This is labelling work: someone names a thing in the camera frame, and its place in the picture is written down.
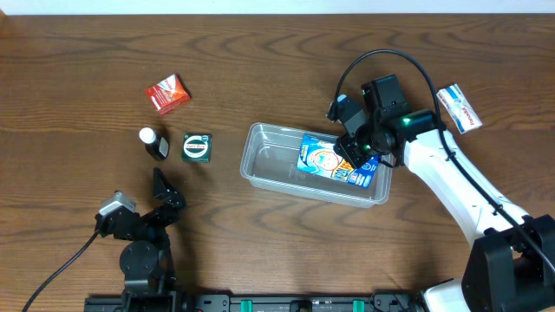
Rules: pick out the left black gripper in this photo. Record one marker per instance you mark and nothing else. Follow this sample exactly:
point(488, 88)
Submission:
point(153, 217)

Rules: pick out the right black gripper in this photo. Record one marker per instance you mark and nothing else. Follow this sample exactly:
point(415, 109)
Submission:
point(352, 150)

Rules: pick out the blue cooling patch box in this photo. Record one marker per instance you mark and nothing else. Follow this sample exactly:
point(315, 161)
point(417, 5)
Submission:
point(318, 157)

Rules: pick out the red small box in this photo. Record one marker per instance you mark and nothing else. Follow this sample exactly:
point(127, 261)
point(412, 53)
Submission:
point(168, 94)

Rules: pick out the white Panadol box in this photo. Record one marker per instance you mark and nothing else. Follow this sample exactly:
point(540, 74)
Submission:
point(459, 109)

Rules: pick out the clear plastic container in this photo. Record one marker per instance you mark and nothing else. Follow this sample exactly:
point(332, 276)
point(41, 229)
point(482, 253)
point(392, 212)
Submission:
point(269, 161)

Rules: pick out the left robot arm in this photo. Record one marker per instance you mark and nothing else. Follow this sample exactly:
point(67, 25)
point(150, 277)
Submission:
point(147, 261)

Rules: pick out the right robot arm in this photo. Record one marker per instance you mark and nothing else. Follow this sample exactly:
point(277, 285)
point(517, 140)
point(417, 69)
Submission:
point(511, 264)

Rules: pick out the dark bottle white cap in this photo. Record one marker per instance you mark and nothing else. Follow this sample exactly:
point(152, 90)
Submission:
point(156, 145)

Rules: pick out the green Zam-Buk tin box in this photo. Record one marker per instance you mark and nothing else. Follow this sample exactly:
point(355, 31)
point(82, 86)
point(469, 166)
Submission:
point(196, 147)

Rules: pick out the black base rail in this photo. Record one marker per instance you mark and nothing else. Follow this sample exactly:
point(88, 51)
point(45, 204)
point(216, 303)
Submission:
point(260, 303)

